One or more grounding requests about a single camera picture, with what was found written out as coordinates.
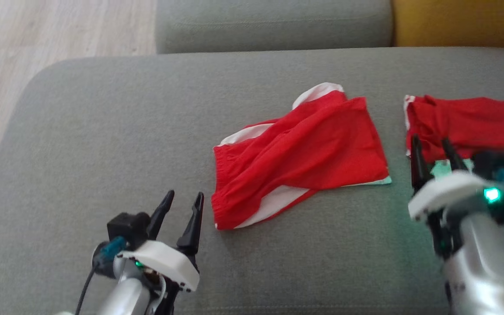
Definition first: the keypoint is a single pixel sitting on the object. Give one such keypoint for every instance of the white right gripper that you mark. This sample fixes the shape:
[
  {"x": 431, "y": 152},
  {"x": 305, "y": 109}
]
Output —
[{"x": 449, "y": 192}]

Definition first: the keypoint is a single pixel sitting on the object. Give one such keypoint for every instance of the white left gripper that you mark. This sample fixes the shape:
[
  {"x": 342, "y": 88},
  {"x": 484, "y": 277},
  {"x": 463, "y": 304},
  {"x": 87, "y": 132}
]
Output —
[{"x": 169, "y": 262}]

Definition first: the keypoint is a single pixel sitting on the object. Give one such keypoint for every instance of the red white basketball jersey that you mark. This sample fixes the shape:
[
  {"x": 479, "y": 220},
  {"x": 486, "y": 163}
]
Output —
[{"x": 475, "y": 122}]

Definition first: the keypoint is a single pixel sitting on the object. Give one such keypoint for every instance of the red white basketball shorts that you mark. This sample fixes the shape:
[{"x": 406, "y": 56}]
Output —
[{"x": 313, "y": 153}]

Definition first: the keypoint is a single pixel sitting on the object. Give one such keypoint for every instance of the wide yellow sofa backrest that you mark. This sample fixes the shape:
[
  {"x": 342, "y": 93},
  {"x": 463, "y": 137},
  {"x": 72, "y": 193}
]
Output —
[{"x": 462, "y": 22}]

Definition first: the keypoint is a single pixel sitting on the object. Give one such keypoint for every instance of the grey sofa seat cushion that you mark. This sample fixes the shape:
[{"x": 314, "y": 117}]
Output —
[{"x": 274, "y": 26}]

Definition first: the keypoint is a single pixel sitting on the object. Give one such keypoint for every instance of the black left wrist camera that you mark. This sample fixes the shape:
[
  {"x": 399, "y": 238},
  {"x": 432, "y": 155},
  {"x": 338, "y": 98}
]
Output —
[{"x": 125, "y": 227}]

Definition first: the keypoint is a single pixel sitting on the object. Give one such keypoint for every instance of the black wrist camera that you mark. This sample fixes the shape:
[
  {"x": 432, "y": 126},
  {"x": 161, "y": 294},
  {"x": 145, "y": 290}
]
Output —
[
  {"x": 125, "y": 227},
  {"x": 490, "y": 162}
]

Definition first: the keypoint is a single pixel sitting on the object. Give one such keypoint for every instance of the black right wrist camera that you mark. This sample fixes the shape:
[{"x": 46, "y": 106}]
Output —
[{"x": 490, "y": 162}]

